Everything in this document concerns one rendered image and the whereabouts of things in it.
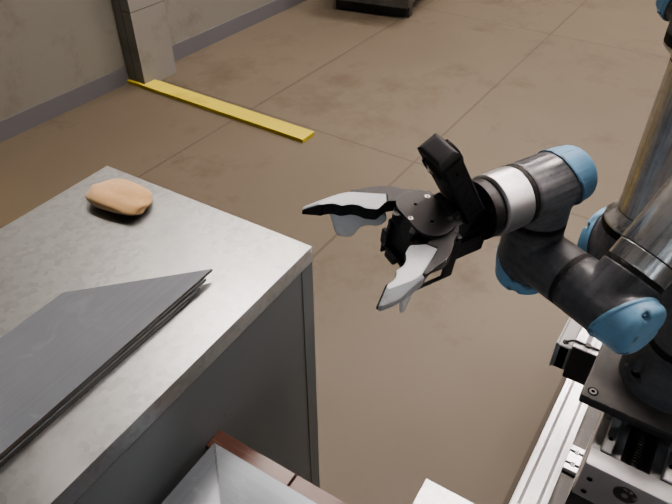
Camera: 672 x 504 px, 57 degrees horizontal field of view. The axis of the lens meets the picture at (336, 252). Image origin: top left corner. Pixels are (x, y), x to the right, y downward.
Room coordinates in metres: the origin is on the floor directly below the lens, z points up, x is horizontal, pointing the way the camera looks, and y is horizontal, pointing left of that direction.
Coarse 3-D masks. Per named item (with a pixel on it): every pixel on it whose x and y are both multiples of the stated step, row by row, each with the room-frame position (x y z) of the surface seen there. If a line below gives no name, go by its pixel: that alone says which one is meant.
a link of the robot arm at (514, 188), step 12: (504, 168) 0.60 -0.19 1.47; (492, 180) 0.58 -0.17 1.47; (504, 180) 0.58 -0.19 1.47; (516, 180) 0.58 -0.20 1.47; (504, 192) 0.56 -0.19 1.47; (516, 192) 0.57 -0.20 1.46; (528, 192) 0.57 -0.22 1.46; (504, 204) 0.56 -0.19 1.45; (516, 204) 0.56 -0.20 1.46; (528, 204) 0.56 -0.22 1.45; (516, 216) 0.55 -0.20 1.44; (528, 216) 0.56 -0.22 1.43; (504, 228) 0.55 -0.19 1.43; (516, 228) 0.56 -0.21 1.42
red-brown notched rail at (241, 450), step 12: (228, 444) 0.66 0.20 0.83; (240, 444) 0.66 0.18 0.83; (240, 456) 0.63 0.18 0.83; (252, 456) 0.63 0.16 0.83; (264, 456) 0.63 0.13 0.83; (264, 468) 0.61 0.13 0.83; (276, 468) 0.61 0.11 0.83; (288, 480) 0.59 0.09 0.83; (300, 480) 0.59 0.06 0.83; (300, 492) 0.56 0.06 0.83; (312, 492) 0.56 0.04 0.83; (324, 492) 0.56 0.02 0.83
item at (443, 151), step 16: (432, 144) 0.53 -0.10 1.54; (448, 144) 0.53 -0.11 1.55; (432, 160) 0.52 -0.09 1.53; (448, 160) 0.51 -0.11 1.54; (432, 176) 0.56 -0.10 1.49; (448, 176) 0.51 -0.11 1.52; (464, 176) 0.52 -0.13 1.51; (448, 192) 0.53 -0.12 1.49; (464, 192) 0.53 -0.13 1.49; (464, 208) 0.53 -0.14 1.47; (480, 208) 0.54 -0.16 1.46
